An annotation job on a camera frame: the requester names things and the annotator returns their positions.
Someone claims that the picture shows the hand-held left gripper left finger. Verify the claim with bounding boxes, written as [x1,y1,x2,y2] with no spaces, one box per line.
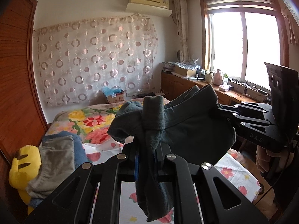
[23,142,141,224]

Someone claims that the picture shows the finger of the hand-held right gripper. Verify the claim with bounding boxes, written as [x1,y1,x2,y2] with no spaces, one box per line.
[225,114,275,131]
[218,101,273,117]

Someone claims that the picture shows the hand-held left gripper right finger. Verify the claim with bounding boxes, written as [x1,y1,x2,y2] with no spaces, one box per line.
[155,143,269,224]

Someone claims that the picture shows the teal grey pants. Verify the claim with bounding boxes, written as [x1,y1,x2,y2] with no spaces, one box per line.
[108,84,236,223]

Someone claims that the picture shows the person's right hand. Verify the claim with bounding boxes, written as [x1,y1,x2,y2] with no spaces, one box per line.
[256,145,278,180]

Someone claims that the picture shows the pink bottle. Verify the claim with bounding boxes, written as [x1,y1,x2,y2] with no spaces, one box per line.
[214,69,224,86]

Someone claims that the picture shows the white floral bedsheet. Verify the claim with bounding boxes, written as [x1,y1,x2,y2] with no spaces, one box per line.
[44,126,261,224]

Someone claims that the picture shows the pink floral blanket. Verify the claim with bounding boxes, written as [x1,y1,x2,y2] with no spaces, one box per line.
[53,99,170,145]

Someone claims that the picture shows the folded blue clothing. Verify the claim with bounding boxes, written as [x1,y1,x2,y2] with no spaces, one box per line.
[42,131,89,171]

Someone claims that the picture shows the wooden framed window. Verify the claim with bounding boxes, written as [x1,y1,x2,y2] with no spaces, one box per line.
[200,0,290,92]

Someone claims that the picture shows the cardboard box with red print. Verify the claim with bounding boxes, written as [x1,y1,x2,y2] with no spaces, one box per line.
[106,91,125,104]

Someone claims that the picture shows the plain cardboard box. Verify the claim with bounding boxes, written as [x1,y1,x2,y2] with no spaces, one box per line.
[175,65,198,78]

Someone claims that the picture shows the wooden low cabinet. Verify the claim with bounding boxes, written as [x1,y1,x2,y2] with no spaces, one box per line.
[161,71,274,113]

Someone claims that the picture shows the lace window curtain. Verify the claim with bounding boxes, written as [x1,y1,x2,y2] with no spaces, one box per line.
[280,7,299,45]
[174,0,190,63]

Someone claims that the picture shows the blue plastic bag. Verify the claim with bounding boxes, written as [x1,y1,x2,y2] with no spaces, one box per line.
[102,86,124,98]

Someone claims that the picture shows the folded grey clothing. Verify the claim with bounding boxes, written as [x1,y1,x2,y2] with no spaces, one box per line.
[25,137,75,200]

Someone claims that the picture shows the stack of papers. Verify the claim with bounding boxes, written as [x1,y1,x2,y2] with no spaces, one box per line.
[162,62,176,73]

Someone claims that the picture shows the yellow plush toy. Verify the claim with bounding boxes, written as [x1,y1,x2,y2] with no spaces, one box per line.
[9,145,43,215]

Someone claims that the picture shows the circle patterned sheer curtain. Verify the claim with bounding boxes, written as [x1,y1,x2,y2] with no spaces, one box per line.
[34,14,160,107]

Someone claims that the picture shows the white air deflector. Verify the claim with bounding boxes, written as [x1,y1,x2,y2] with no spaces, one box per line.
[125,3,173,17]

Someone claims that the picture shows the wooden wardrobe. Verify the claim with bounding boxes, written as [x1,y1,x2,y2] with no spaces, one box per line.
[0,0,50,215]

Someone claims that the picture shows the beige air conditioner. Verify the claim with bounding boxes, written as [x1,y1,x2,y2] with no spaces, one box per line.
[129,0,169,10]

